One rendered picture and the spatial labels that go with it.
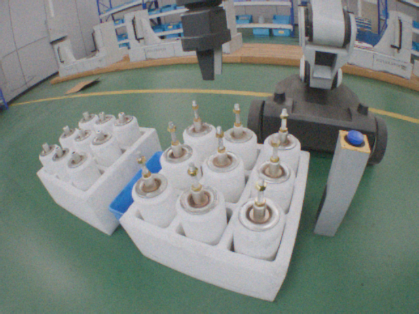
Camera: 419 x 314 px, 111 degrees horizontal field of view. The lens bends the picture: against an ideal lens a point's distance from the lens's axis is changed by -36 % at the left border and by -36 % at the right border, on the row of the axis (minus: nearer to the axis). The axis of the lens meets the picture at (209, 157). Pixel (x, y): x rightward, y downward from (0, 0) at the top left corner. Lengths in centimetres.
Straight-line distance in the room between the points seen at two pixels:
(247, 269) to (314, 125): 59
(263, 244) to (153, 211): 23
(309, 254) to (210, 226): 34
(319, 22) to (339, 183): 48
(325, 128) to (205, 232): 60
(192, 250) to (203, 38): 38
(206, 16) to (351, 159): 39
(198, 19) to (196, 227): 36
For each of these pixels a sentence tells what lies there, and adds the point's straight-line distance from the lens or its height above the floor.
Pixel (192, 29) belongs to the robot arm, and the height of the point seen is 54.
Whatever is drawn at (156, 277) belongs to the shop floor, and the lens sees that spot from 65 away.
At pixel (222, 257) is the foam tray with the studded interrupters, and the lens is 44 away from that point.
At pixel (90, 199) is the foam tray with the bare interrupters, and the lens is 68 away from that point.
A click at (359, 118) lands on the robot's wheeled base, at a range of 89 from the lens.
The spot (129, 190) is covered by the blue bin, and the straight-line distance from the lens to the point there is 74.
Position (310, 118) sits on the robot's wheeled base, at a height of 18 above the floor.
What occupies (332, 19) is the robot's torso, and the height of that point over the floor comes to 55.
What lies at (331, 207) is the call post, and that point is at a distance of 60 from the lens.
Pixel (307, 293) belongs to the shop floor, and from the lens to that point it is 61.
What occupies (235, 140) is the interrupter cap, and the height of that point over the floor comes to 25.
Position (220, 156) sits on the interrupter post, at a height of 27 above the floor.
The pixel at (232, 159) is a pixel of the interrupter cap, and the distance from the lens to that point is 51.
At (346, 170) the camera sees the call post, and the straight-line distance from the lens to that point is 52.
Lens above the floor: 57
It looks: 37 degrees down
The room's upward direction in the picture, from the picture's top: 9 degrees counter-clockwise
